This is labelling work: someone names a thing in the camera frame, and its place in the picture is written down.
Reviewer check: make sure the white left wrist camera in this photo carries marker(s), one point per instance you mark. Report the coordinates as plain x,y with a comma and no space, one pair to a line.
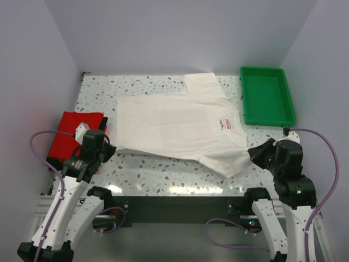
80,131

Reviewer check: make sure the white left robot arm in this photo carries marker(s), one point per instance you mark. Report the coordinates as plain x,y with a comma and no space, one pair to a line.
63,225

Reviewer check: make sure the aluminium rail frame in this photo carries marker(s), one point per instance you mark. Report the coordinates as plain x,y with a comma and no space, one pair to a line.
109,221

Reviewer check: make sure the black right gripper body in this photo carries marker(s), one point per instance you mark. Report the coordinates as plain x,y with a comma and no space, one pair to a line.
264,156

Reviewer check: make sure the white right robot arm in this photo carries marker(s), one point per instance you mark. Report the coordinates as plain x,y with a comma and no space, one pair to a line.
283,159

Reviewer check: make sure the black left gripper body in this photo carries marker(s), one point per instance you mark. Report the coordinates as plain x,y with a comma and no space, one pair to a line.
107,152

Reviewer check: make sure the white t shirt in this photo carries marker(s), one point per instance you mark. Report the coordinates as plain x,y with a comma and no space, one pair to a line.
198,123

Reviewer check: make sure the green plastic tray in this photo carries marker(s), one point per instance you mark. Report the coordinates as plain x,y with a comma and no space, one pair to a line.
266,97

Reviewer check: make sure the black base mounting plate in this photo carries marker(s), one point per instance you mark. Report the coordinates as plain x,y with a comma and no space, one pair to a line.
186,210

